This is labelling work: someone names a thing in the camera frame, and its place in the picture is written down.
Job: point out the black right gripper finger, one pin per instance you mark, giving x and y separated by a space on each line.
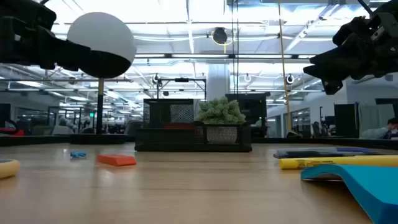
354 31
342 63

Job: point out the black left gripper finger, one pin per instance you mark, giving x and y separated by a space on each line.
76 56
40 46

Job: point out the small blue binder clip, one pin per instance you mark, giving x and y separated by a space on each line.
77 154

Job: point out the yellow highlighter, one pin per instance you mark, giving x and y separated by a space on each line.
326 161

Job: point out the orange eraser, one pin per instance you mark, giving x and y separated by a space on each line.
116 160

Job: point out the blue sticky note pad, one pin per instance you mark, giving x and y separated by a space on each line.
373 193

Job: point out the black mesh desk organizer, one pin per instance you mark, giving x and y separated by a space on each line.
168 140

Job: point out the black tall cabinet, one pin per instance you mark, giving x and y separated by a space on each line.
346 121

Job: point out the person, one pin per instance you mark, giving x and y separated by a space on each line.
392 124

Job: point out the red and black equipment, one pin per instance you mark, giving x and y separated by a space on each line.
17 133

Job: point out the black equipment rack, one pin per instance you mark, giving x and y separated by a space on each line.
253 109

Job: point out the green artificial potted plant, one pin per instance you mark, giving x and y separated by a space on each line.
220 113

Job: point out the black aluminium table frame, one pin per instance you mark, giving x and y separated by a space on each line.
31 140

